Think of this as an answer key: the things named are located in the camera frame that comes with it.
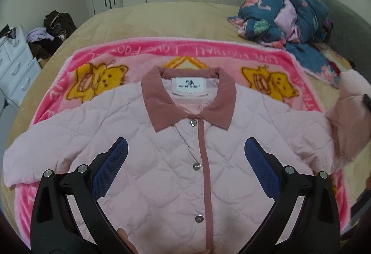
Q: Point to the blue flamingo duvet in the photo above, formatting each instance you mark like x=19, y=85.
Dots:
x=297, y=26

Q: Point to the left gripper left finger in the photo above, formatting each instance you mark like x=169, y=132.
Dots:
x=54, y=229

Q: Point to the beige bed cover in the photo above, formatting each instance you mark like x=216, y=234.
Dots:
x=175, y=35

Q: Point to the person's hand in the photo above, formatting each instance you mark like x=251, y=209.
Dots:
x=122, y=233

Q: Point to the purple clothes pile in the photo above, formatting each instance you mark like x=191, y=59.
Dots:
x=38, y=34

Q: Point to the white drawer chest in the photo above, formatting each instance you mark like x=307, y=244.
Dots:
x=19, y=68

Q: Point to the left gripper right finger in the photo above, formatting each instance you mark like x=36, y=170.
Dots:
x=304, y=217

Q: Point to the dark bag on floor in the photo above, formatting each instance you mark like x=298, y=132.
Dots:
x=58, y=24

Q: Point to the grey headboard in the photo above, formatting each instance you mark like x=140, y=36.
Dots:
x=350, y=36

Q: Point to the pink quilted jacket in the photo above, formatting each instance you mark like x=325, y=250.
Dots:
x=186, y=185

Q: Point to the pink cartoon bear blanket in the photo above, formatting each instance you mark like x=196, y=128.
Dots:
x=186, y=107

